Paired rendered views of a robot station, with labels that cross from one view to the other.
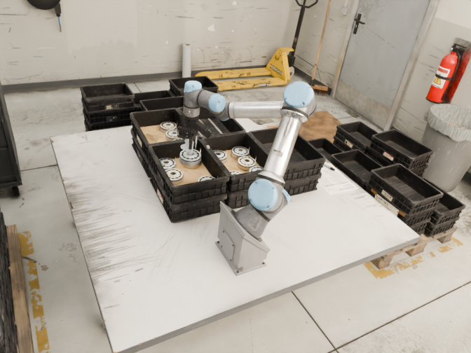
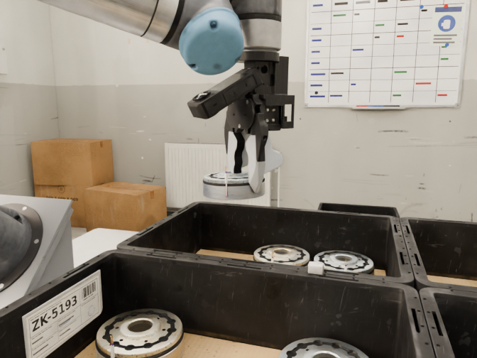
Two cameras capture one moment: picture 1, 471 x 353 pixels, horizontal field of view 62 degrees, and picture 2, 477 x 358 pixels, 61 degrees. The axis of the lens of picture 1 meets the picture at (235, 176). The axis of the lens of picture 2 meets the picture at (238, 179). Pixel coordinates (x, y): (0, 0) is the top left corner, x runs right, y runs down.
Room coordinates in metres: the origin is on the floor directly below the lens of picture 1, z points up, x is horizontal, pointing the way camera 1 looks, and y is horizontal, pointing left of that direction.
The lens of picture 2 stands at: (2.11, -0.21, 1.13)
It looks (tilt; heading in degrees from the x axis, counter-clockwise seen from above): 10 degrees down; 138
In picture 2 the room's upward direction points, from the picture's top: straight up
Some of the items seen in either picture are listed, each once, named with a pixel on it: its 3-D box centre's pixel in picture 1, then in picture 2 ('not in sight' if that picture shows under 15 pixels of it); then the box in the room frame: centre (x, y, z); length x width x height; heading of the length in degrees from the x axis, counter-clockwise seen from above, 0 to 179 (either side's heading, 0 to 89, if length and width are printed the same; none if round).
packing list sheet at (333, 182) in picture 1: (329, 176); not in sight; (2.06, -0.58, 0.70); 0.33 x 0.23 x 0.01; 32
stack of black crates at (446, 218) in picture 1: (426, 206); not in sight; (2.51, -1.51, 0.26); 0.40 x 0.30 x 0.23; 32
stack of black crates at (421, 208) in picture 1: (395, 206); not in sight; (2.29, -1.17, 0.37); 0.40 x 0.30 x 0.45; 32
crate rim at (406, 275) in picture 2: (187, 162); (272, 236); (1.68, 0.25, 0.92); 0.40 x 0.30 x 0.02; 31
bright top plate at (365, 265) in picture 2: (166, 163); (343, 261); (1.74, 0.37, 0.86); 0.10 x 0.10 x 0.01
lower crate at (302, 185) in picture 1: (281, 169); not in sight; (1.99, -0.26, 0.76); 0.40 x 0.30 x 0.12; 31
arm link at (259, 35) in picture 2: (190, 110); (255, 39); (1.65, 0.24, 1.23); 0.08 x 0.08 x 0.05
